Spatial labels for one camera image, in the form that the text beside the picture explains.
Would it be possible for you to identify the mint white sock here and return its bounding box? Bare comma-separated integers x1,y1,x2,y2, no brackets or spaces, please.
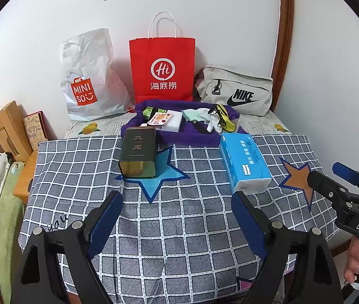
181,108,213,122

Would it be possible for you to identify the purple towel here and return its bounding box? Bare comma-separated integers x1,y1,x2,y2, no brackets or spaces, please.
121,100,248,148

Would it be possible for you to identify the wooden headboard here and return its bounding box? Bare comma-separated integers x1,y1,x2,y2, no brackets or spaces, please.
0,101,33,162

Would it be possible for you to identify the white foam block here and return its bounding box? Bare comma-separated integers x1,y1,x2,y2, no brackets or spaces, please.
161,111,183,132

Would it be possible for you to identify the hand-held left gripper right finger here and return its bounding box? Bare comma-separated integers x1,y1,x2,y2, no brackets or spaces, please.
231,191,345,304

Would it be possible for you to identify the white plastic shopping bag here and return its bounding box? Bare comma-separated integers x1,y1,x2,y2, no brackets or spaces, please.
60,28,134,122

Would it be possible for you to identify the dark green tin box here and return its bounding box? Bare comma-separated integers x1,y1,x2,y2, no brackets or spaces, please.
118,127,157,178

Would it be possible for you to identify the brown wooden door frame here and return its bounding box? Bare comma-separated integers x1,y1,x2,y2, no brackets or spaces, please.
273,0,295,113

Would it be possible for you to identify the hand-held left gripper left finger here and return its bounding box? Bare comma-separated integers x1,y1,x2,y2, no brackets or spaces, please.
10,191,124,304

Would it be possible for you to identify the brown patterned book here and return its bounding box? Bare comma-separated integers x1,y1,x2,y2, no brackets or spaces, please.
23,111,49,151

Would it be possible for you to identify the grey checkered tablecloth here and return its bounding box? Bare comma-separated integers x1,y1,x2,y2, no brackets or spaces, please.
19,135,340,304

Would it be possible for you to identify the blue tissue pack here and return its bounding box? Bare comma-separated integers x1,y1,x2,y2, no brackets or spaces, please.
219,133,272,194

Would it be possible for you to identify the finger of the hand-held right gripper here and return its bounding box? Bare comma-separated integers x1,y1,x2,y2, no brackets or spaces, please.
307,170,357,210
332,162,359,194

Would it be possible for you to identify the red paper bag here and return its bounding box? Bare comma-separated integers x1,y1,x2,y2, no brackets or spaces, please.
129,11,196,104

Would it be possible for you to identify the light green blanket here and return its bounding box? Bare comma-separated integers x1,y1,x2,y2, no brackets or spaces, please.
0,161,28,304

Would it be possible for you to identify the grey waist bag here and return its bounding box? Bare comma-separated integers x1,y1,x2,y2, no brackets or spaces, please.
194,66,274,117

